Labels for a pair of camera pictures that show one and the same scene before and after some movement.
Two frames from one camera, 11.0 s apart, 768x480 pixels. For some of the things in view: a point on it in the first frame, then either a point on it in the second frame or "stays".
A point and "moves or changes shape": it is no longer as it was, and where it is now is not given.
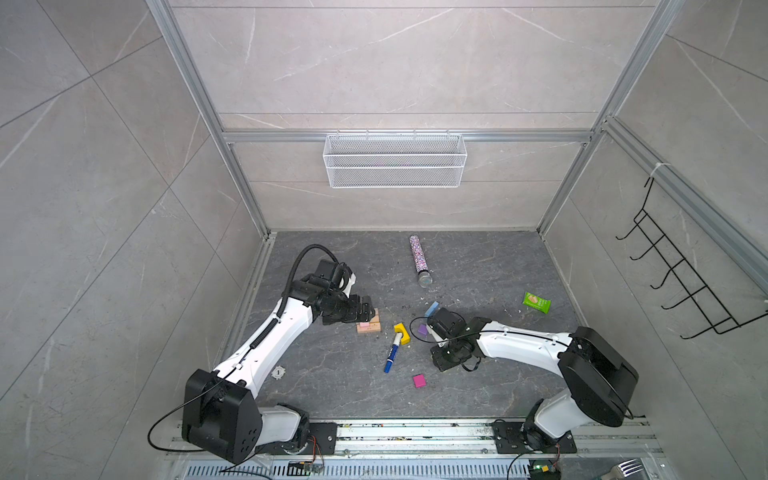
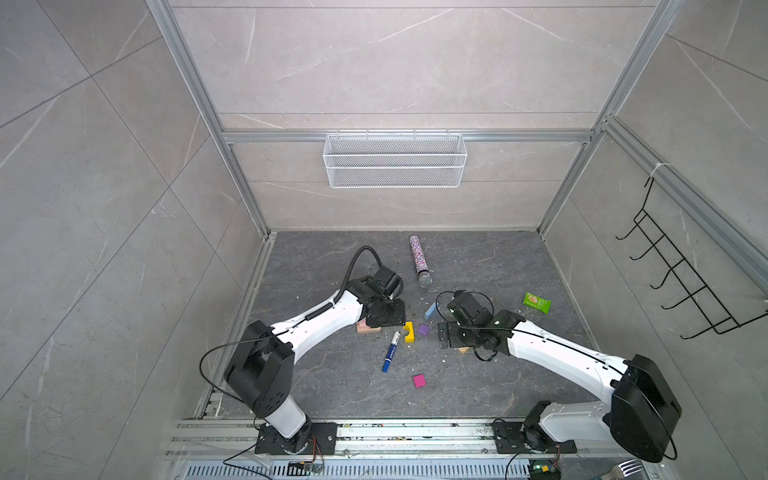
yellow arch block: [400, 328] moves or changes shape
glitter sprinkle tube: [425, 277] stays
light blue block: [433, 308] stays
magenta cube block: [419, 381] stays
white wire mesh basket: [394, 161] stays
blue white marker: [392, 353] stays
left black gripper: [354, 312] → [400, 318]
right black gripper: [439, 362] → [452, 335]
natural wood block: [374, 326] stays
